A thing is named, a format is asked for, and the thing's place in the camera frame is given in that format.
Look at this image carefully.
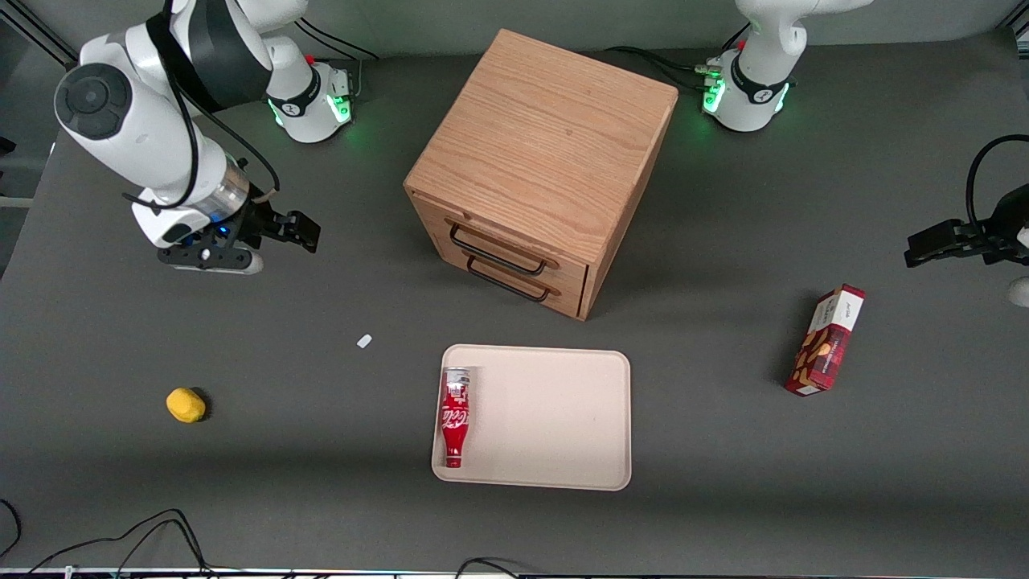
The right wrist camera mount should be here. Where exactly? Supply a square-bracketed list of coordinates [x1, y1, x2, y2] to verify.
[157, 241, 264, 277]

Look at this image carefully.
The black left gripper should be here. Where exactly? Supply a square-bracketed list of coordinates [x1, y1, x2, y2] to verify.
[904, 183, 1029, 269]

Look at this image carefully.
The black cable on table edge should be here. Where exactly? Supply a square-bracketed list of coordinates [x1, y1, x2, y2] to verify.
[115, 519, 202, 577]
[0, 499, 23, 561]
[28, 508, 211, 577]
[453, 556, 525, 579]

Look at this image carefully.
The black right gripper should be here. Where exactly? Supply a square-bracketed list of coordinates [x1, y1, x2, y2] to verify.
[229, 199, 322, 254]

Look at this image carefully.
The red coke bottle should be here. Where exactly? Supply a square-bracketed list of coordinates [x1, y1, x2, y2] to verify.
[439, 367, 477, 470]

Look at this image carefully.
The black looped wrist cable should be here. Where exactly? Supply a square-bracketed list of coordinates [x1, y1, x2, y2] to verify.
[965, 133, 1029, 234]

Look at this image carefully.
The beige plastic tray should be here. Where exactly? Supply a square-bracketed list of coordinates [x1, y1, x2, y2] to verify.
[431, 344, 633, 492]

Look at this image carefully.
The red snack box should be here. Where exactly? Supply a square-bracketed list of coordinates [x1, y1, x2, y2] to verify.
[785, 284, 867, 397]

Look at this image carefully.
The wooden drawer cabinet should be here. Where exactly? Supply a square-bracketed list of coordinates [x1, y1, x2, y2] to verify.
[404, 29, 679, 322]

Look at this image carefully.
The black metal frame bar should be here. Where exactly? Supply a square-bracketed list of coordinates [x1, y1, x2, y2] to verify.
[0, 0, 81, 70]

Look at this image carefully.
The yellow lemon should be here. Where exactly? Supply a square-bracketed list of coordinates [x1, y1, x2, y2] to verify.
[166, 388, 207, 425]

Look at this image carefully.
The black metal drawer handle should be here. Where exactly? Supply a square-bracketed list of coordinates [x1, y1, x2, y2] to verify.
[448, 222, 549, 277]
[465, 255, 557, 305]

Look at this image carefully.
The black cable along right arm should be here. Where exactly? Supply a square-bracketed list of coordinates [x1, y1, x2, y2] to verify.
[122, 0, 281, 211]

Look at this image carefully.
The black cable at arm base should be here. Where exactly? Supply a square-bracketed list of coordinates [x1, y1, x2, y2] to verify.
[605, 45, 710, 91]
[293, 18, 380, 62]

